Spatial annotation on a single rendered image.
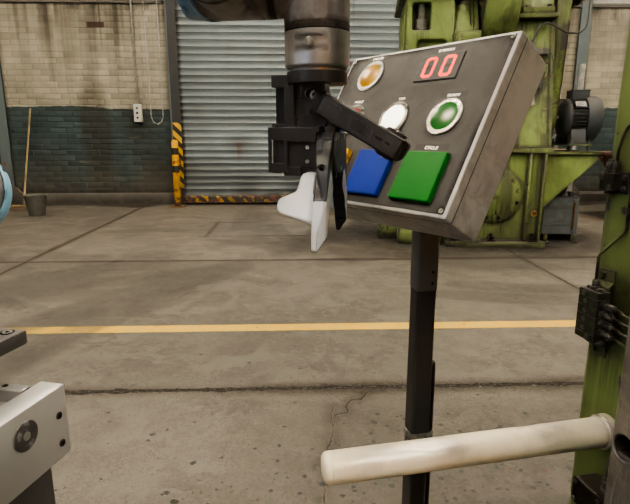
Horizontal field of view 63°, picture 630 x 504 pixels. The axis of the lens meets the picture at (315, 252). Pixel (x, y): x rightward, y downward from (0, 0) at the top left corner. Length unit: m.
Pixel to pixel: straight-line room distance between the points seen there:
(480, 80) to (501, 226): 4.60
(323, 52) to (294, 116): 0.08
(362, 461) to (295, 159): 0.41
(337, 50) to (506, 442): 0.58
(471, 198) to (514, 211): 4.61
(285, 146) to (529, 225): 4.89
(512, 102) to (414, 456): 0.50
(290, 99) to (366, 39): 7.76
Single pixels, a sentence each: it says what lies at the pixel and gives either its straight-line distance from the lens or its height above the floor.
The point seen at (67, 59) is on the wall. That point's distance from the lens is 8.96.
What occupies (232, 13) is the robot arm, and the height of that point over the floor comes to 1.19.
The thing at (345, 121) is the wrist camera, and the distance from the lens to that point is 0.60.
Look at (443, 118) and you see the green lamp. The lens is 0.77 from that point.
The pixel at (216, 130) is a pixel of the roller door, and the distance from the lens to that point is 8.27.
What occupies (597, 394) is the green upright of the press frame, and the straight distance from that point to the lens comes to 0.95.
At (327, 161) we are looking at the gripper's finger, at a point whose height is 1.04.
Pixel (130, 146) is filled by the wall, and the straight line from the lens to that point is 8.62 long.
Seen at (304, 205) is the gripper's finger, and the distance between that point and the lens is 0.58.
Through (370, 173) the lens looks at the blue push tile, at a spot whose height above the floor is 1.01.
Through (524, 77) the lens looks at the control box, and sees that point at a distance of 0.80.
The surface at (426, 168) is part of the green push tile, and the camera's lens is 0.73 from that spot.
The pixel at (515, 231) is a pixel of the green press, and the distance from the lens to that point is 5.40.
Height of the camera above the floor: 1.06
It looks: 13 degrees down
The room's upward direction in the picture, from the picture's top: straight up
